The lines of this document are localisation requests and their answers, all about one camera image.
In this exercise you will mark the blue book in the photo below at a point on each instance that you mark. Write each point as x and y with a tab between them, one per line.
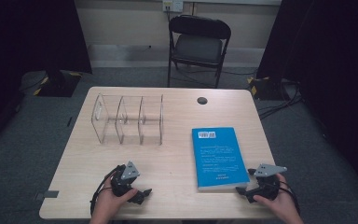
219	158

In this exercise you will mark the person's right hand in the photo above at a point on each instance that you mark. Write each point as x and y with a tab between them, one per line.
281	203

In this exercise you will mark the black folding chair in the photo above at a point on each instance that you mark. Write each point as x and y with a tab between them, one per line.
199	48

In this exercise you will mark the black curtain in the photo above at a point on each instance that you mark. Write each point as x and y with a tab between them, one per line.
18	46
332	62

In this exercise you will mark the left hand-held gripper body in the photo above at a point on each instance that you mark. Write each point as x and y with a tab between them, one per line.
130	172

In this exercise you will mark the black stand base, striped tape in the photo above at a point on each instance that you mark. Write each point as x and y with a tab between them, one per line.
265	88
59	84

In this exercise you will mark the white wall socket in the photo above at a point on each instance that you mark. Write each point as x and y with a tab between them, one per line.
172	5

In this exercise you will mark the clear acrylic book rack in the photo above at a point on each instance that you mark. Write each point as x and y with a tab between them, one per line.
127	119

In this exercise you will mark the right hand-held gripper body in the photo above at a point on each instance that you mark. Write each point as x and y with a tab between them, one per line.
268	170

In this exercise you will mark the person's left hand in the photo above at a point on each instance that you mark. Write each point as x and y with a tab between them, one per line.
108	203

